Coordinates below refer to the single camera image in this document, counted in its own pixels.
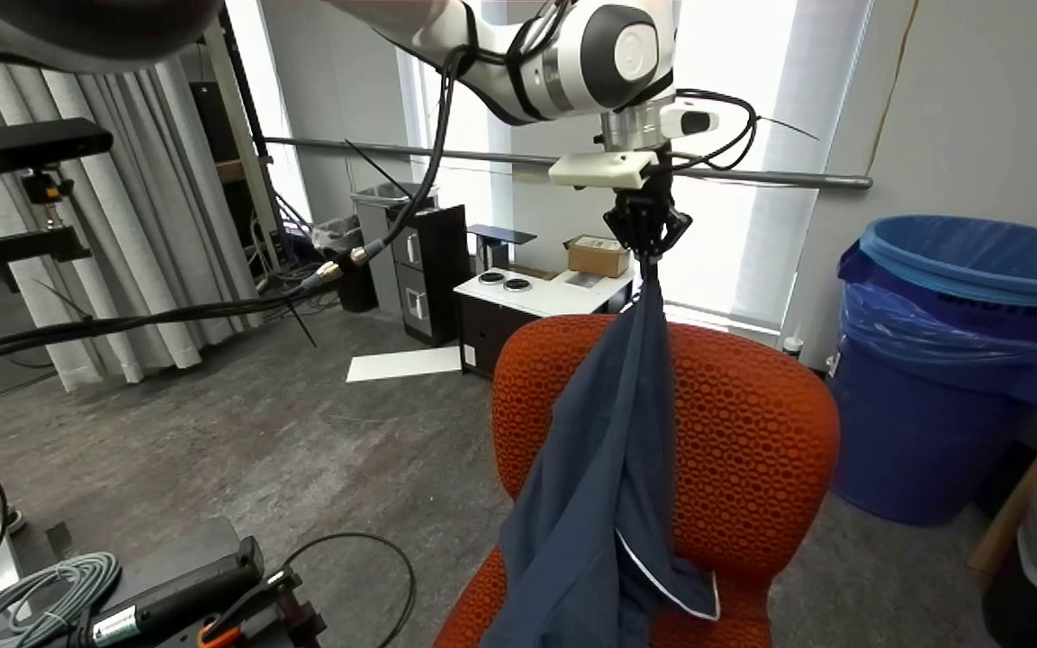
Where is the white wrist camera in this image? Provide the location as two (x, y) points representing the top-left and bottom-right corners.
(543, 146), (655, 189)

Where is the blue plastic trash bin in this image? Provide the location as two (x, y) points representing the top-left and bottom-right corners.
(831, 213), (1037, 528)

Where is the white window blind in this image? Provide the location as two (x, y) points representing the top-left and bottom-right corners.
(658, 0), (888, 342)

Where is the black computer tower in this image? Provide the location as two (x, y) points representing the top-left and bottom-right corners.
(399, 203), (476, 348)

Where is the blue plastic bin liner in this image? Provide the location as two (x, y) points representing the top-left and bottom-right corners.
(835, 213), (1037, 407)

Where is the grey curtain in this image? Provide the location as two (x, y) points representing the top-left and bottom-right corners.
(0, 45), (271, 396)

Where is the grey metal handrail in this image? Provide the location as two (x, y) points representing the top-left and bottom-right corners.
(263, 128), (876, 193)

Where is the orange mesh office chair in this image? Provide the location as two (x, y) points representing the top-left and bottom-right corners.
(431, 314), (843, 648)

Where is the orange black clamp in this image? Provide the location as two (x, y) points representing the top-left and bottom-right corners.
(91, 563), (331, 648)

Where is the black waste basket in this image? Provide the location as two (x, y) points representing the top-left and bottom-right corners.
(337, 255), (381, 315)

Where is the grey coiled cable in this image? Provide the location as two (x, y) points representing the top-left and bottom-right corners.
(0, 546), (128, 648)

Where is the white top black desk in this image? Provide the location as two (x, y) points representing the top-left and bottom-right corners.
(455, 261), (641, 383)

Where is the small cardboard box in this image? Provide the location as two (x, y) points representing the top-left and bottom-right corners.
(563, 230), (634, 282)

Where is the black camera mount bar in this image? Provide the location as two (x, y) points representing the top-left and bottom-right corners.
(0, 115), (117, 180)

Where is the navy staff shirt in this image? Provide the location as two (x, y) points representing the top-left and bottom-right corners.
(479, 246), (729, 648)

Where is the black flat bracket bar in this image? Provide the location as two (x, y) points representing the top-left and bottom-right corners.
(0, 223), (93, 276)

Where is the thin black floor cable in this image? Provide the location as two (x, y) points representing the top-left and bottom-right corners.
(283, 528), (422, 648)

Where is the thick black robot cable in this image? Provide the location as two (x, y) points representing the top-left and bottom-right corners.
(0, 45), (476, 368)

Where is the white paper sheet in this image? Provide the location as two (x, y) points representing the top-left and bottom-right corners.
(344, 345), (483, 389)

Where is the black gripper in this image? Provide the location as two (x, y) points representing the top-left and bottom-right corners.
(601, 176), (698, 261)

